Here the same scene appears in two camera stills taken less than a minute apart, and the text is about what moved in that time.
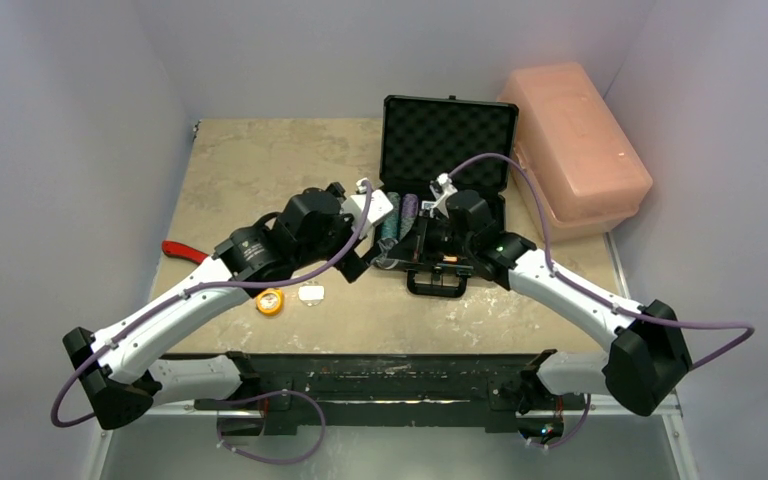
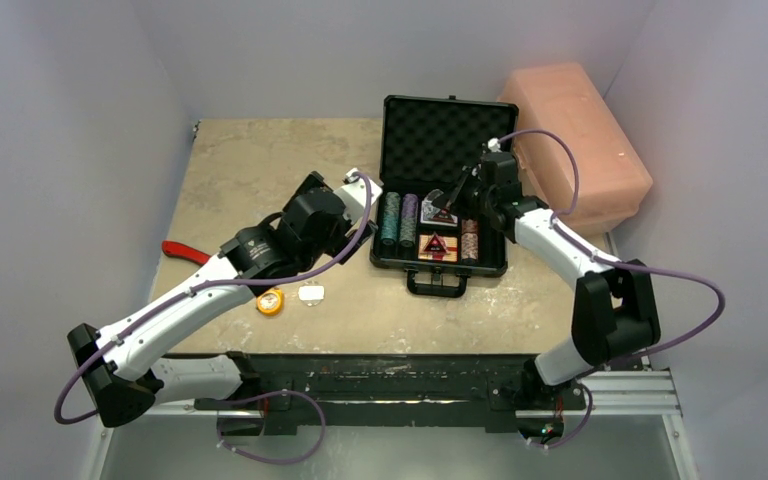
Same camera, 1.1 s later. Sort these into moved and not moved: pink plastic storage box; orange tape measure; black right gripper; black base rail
Moved: black right gripper
Not moved: orange tape measure; pink plastic storage box; black base rail
